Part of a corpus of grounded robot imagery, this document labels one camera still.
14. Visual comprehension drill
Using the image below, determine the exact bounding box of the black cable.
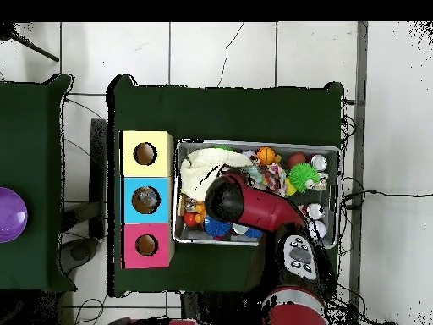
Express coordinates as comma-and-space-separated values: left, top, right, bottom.
341, 188, 433, 209

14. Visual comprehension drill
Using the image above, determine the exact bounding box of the green spiky ball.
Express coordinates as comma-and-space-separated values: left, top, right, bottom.
288, 162, 321, 194

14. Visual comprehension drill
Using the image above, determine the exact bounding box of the cream knitted cloth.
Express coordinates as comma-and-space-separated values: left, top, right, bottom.
179, 147, 254, 201

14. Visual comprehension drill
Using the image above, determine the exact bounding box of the grey round foot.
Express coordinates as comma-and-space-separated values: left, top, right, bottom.
58, 236, 100, 276

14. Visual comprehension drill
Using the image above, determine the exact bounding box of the purple bowl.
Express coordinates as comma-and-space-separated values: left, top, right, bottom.
0, 186, 29, 244

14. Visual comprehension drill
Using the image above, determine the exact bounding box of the small orange basketball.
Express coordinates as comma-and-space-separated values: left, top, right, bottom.
255, 146, 277, 167

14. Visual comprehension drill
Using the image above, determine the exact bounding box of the dark green side tablecloth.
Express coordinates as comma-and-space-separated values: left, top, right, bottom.
0, 73, 77, 293

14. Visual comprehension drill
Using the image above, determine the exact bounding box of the white baseball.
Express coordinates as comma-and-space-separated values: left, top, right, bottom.
307, 219, 328, 240

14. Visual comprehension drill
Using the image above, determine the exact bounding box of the small red ball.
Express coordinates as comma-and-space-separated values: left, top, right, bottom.
183, 211, 200, 229

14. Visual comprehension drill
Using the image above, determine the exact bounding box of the silver can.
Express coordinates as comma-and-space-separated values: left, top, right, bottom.
302, 202, 326, 221
310, 154, 329, 173

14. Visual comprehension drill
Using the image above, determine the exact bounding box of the shallow mesh bin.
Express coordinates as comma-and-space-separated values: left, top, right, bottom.
171, 138, 342, 251

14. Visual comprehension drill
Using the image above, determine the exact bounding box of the brown red ball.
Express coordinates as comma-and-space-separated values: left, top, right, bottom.
287, 151, 308, 170

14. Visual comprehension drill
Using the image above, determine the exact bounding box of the blue spiky ball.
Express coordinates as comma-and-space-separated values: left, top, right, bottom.
203, 216, 234, 237

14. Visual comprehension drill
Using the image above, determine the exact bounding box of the colourful patterned cloth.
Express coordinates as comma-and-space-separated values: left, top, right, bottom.
248, 162, 288, 198

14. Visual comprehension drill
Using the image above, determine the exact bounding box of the wooden box with three holes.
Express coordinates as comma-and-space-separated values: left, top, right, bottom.
120, 130, 176, 270

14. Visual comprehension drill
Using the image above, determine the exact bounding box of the black tripod leg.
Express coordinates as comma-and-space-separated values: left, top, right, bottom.
0, 23, 60, 63

